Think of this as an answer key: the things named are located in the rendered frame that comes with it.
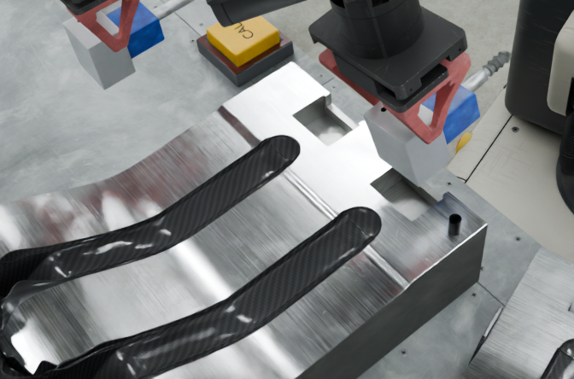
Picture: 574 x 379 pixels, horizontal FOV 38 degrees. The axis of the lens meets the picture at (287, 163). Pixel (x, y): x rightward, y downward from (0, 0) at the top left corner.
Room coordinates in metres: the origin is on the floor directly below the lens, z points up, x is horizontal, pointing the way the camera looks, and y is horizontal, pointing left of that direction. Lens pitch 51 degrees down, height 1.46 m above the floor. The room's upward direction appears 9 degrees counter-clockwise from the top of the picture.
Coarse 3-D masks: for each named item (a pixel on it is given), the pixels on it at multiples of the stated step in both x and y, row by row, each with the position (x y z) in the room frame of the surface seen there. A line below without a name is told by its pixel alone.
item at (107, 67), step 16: (176, 0) 0.65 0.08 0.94; (192, 0) 0.65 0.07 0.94; (112, 16) 0.63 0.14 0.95; (144, 16) 0.62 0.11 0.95; (160, 16) 0.63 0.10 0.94; (80, 32) 0.60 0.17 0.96; (112, 32) 0.59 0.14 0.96; (144, 32) 0.61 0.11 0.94; (160, 32) 0.62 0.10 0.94; (80, 48) 0.59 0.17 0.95; (96, 48) 0.58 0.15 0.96; (128, 48) 0.60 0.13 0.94; (144, 48) 0.61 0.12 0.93; (80, 64) 0.61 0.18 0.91; (96, 64) 0.58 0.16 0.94; (112, 64) 0.58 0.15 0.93; (128, 64) 0.59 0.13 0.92; (96, 80) 0.59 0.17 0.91; (112, 80) 0.58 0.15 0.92
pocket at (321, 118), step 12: (324, 96) 0.55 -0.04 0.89; (312, 108) 0.54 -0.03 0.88; (324, 108) 0.55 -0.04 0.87; (336, 108) 0.54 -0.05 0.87; (300, 120) 0.53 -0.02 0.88; (312, 120) 0.54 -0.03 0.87; (324, 120) 0.54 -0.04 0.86; (336, 120) 0.53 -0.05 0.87; (348, 120) 0.52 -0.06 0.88; (312, 132) 0.53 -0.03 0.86; (324, 132) 0.52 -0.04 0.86; (336, 132) 0.52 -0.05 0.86; (348, 132) 0.52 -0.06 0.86
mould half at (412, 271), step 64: (192, 128) 0.53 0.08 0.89; (256, 128) 0.52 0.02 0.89; (64, 192) 0.46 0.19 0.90; (128, 192) 0.47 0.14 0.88; (256, 192) 0.45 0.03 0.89; (320, 192) 0.43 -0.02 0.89; (448, 192) 0.41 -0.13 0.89; (0, 256) 0.38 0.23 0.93; (192, 256) 0.39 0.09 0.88; (256, 256) 0.38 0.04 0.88; (384, 256) 0.36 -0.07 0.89; (448, 256) 0.35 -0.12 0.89; (64, 320) 0.32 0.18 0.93; (128, 320) 0.32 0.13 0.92; (320, 320) 0.31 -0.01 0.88; (384, 320) 0.32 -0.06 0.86
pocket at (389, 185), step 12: (384, 180) 0.44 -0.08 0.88; (396, 180) 0.45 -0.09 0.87; (408, 180) 0.45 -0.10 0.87; (384, 192) 0.44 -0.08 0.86; (396, 192) 0.44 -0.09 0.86; (408, 192) 0.44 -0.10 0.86; (420, 192) 0.43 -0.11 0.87; (432, 192) 0.43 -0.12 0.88; (396, 204) 0.43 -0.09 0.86; (408, 204) 0.43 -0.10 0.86; (420, 204) 0.42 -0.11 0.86; (432, 204) 0.42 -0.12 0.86; (408, 216) 0.41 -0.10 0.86
